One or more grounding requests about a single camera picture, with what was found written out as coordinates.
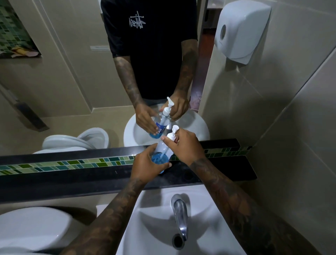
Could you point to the white ceramic sink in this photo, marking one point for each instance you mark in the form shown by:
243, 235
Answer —
149, 231

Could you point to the person's right hand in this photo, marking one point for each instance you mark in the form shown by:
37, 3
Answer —
187, 148

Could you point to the sink drain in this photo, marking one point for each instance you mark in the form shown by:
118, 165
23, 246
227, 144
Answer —
178, 242

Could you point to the wall mirror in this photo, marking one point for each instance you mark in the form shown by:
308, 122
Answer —
65, 86

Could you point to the person's left thumb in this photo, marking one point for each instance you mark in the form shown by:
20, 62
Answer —
161, 167

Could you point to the person's left hand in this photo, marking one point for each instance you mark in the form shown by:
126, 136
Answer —
141, 168

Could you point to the white paper towel dispenser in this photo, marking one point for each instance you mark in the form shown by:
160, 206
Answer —
241, 29

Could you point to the person's left forearm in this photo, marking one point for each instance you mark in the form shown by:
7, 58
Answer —
110, 220

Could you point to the blue liquid pump bottle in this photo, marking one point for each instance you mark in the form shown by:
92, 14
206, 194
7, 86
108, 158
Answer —
160, 155

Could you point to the black stone ledge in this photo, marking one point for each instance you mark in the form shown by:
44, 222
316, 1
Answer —
78, 181

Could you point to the person's right thumb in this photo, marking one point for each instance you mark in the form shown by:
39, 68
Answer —
170, 143

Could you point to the chrome faucet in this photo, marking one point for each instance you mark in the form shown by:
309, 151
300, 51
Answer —
180, 212

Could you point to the person's right forearm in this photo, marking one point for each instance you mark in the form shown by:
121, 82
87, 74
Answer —
244, 212

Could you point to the white toilet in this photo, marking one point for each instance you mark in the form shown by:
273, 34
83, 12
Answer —
31, 228

